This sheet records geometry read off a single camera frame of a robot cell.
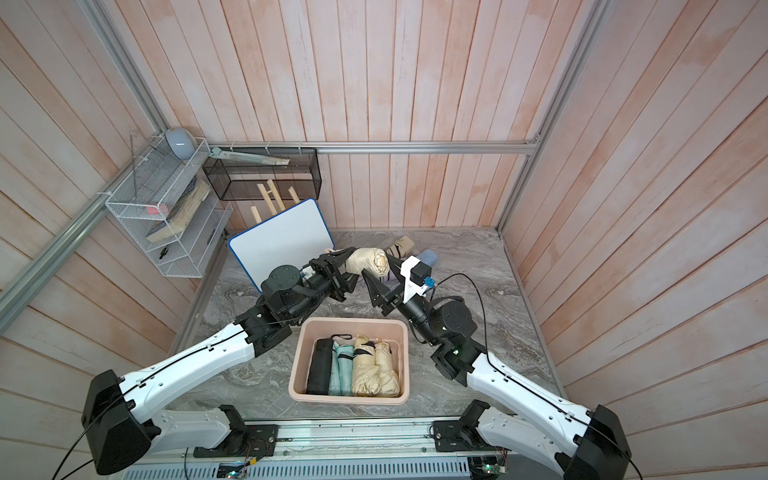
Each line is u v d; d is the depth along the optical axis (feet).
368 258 1.93
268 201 2.82
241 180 3.50
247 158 2.98
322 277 2.01
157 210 2.27
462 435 2.17
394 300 1.79
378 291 1.76
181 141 2.71
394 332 2.83
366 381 2.45
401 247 3.63
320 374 2.57
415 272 1.63
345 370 2.66
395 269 2.05
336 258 2.03
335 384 2.61
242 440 2.21
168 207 2.40
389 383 2.50
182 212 2.62
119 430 1.23
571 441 1.32
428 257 3.53
